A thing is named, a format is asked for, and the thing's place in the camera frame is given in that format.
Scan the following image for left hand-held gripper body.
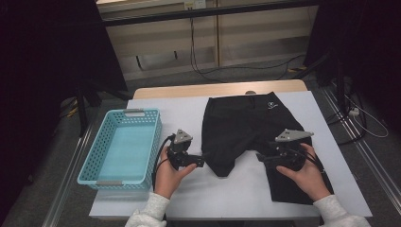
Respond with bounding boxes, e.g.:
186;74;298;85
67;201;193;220
166;129;205;171

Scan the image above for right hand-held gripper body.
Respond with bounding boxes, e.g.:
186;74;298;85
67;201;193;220
264;128;315;172

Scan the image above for black shorts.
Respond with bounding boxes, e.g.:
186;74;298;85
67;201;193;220
200;92;335;206

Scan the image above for light blue plastic basket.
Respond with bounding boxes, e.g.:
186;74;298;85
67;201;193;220
77;108;164;191

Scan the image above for person's left hand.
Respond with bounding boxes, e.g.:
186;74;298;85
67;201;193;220
154;146;198;201

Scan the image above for person's right hand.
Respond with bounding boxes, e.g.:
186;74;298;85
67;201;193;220
277;143;332;202

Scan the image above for white table mat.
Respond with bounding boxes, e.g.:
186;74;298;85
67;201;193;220
89;91;373;220

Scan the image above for black metal stand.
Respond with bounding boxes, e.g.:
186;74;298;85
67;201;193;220
292;50;348;112

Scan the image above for black tripod stand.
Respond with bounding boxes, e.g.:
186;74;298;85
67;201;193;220
74;79;133;138

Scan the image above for beige cabinet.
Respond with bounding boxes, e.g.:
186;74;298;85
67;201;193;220
96;0;320;81

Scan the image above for narrow black curtain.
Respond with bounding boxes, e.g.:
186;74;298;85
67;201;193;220
304;0;401;133

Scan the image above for black horizontal bar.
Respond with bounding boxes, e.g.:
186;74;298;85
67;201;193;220
102;0;320;27

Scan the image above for wide black curtain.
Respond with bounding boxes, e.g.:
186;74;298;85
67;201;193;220
0;0;129;216

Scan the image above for right hand-held gripper black cable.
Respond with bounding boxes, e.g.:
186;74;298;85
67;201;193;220
296;148;325;174

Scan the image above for hand-held gripper black cable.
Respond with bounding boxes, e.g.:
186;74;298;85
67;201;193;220
151;134;176;190
296;148;325;174

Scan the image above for left hand-held gripper black cable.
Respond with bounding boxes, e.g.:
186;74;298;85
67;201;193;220
151;134;176;190

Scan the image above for bundle of black cables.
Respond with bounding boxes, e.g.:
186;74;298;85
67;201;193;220
325;91;368;146

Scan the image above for white floor cable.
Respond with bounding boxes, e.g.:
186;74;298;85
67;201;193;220
344;94;390;139

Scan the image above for aluminium floor rail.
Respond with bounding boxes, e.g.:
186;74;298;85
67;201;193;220
42;126;94;227
321;84;401;206

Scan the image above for long black floor cable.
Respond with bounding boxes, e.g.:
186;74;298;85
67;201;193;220
188;8;306;84

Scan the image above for yellow cable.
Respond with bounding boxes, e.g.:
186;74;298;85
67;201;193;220
64;98;79;118

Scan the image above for white wall socket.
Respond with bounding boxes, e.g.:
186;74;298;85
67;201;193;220
183;0;207;9

